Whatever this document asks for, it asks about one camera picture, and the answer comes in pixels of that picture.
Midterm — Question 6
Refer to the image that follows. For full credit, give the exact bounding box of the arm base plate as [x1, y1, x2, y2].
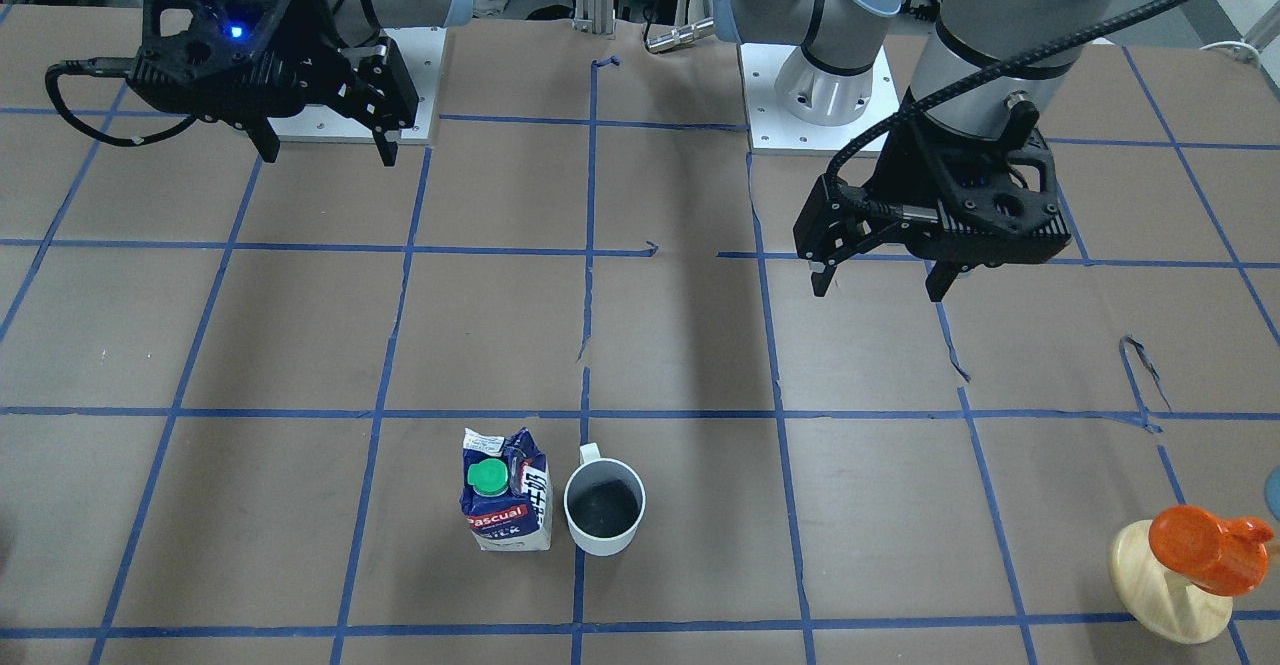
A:
[270, 27, 448, 146]
[739, 43, 900, 156]

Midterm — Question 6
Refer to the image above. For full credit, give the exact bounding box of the blue mug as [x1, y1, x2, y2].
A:
[1263, 466, 1280, 520]

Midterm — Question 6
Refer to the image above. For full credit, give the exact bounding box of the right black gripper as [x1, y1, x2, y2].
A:
[250, 40, 419, 168]

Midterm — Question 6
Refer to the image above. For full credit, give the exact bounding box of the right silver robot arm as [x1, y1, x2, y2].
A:
[148, 0, 474, 165]

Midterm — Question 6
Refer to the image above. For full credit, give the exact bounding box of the blue white milk carton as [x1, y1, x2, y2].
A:
[460, 428, 554, 552]

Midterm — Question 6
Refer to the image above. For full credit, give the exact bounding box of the orange mug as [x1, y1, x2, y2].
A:
[1148, 505, 1276, 597]

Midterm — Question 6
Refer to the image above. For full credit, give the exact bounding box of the white ribbed mug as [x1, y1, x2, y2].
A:
[563, 442, 646, 558]

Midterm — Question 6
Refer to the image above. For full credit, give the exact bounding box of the black camera cable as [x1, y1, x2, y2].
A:
[826, 0, 1226, 206]

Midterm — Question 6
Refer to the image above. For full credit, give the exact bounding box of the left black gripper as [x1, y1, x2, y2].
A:
[794, 121, 977, 302]

